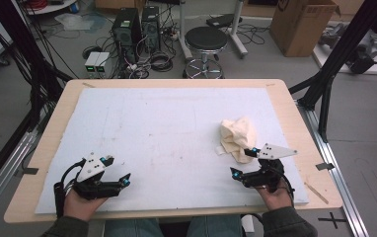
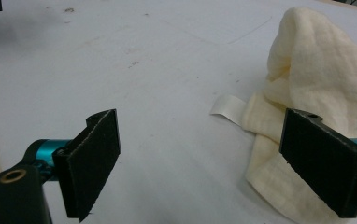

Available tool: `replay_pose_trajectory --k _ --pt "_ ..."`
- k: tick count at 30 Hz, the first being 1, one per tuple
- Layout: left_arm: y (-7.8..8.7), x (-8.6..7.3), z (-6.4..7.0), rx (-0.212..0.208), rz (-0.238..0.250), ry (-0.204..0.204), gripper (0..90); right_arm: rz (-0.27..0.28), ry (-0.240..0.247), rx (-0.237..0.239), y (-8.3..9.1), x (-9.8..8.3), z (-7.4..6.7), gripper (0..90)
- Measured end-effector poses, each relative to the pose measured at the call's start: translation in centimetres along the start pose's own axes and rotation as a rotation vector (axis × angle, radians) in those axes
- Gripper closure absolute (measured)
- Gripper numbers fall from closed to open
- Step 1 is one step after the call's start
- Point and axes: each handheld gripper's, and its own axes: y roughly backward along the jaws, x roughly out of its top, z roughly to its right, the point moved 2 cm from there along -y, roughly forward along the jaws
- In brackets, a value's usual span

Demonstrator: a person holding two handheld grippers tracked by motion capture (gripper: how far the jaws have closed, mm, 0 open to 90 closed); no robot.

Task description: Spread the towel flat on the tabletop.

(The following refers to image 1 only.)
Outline white power supply unit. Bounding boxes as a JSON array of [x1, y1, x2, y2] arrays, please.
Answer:
[[84, 51, 102, 74], [94, 52, 112, 74]]

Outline cream patterned cloth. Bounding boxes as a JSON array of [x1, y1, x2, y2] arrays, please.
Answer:
[[215, 117, 259, 165]]

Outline brown cardboard box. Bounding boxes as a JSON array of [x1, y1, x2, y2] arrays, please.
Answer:
[[268, 0, 341, 58]]

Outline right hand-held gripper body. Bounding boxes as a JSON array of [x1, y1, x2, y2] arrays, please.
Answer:
[[241, 142, 299, 194]]

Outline black computer tower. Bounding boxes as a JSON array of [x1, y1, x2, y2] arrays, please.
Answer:
[[141, 5, 162, 50], [112, 8, 142, 63]]

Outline grey and black machine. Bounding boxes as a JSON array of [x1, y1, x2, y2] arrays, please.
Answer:
[[318, 23, 377, 75]]

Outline left hand-held gripper cable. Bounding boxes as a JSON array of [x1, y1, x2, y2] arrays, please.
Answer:
[[53, 158, 87, 219]]

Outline tangle of black floor cables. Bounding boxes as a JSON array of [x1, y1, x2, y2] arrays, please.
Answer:
[[235, 22, 270, 46]]

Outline hand-held gripper cable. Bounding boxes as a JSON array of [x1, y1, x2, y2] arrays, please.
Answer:
[[273, 166, 297, 208], [53, 158, 87, 219]]

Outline black tape cross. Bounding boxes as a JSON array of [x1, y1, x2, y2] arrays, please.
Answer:
[[318, 211, 347, 230]]

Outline thin wooden stick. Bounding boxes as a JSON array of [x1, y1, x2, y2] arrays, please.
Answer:
[[304, 182, 330, 205]]

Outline person's left hand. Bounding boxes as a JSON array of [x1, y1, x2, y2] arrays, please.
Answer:
[[63, 189, 110, 222]]

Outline black flat case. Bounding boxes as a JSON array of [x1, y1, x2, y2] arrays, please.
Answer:
[[205, 13, 244, 29]]

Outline aluminium floor rail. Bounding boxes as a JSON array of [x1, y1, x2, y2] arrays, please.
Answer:
[[296, 100, 370, 237], [0, 131, 39, 225]]

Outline clear plastic bag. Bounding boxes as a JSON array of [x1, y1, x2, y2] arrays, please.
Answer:
[[53, 13, 96, 32]]

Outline black round stool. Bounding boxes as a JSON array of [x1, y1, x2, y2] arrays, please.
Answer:
[[182, 26, 229, 79]]

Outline white table mat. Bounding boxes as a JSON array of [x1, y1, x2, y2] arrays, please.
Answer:
[[34, 87, 310, 215]]

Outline white plastic part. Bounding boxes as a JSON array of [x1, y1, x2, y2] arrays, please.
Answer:
[[240, 213, 264, 237]]

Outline black frame post with cables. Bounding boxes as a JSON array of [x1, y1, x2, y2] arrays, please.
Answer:
[[0, 0, 74, 132]]

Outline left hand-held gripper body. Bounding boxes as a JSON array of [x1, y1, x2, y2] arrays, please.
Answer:
[[72, 151, 122, 200]]

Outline person's right hand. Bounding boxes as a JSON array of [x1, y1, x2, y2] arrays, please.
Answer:
[[255, 184, 294, 212]]

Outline coiled black cable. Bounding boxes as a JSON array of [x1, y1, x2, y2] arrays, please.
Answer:
[[82, 45, 103, 60], [149, 50, 175, 73]]

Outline white desk leg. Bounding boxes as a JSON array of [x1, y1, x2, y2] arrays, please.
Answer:
[[229, 0, 249, 58], [176, 0, 194, 61]]

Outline person's blue jeans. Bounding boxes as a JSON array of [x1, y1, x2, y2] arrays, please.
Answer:
[[104, 215, 244, 237]]

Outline right hand-held gripper cable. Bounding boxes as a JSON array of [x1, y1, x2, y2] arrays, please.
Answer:
[[273, 166, 297, 208]]

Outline white round table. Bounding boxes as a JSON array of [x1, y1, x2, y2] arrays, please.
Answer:
[[25, 0, 79, 16]]

